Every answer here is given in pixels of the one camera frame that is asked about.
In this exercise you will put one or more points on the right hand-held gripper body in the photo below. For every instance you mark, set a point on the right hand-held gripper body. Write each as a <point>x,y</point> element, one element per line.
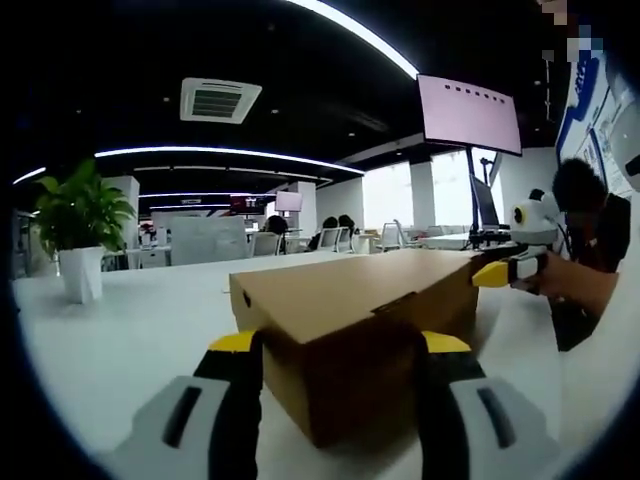
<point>542,222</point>

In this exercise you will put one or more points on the large wall monitor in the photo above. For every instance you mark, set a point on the large wall monitor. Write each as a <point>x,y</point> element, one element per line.
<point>467,115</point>

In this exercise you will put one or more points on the brown cardboard shoe box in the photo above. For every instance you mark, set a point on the brown cardboard shoe box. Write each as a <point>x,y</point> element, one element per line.
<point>350,295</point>

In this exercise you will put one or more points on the black monitor stand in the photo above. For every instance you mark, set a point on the black monitor stand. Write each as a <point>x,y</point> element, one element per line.
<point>472,165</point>

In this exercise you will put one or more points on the pale pink monitor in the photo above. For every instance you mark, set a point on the pale pink monitor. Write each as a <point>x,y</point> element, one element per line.
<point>289,202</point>

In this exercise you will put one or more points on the blue white wall display board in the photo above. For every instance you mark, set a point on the blue white wall display board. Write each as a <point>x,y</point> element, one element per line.
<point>582,120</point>

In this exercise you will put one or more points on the ceiling light strip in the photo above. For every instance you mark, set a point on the ceiling light strip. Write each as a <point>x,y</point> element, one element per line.
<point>360,32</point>
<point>225,151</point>

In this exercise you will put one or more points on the red television screen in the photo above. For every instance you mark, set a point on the red television screen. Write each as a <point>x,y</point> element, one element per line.
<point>247,205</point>

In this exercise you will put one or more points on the ceiling air conditioner vent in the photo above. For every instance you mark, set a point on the ceiling air conditioner vent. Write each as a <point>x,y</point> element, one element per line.
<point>220,100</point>

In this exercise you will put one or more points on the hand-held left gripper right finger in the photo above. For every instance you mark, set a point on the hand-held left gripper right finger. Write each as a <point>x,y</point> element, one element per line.
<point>530,440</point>

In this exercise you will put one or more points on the white office chair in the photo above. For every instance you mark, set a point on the white office chair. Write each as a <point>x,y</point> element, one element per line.
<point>335,240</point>
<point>392,235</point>
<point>265,244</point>

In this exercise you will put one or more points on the dark laptop screen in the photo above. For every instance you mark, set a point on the dark laptop screen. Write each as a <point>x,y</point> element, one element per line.
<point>486,202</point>

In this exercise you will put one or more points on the green plant in white pot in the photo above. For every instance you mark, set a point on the green plant in white pot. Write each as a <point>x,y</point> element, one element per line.
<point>82,220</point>

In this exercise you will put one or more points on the person's right hand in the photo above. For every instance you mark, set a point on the person's right hand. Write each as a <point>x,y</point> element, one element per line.
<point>557,277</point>

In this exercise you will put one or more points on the white partition panel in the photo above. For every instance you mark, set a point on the white partition panel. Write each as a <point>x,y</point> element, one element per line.
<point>207,240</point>

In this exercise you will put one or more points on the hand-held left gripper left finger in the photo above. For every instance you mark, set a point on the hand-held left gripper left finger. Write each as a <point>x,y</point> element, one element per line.
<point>145,437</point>

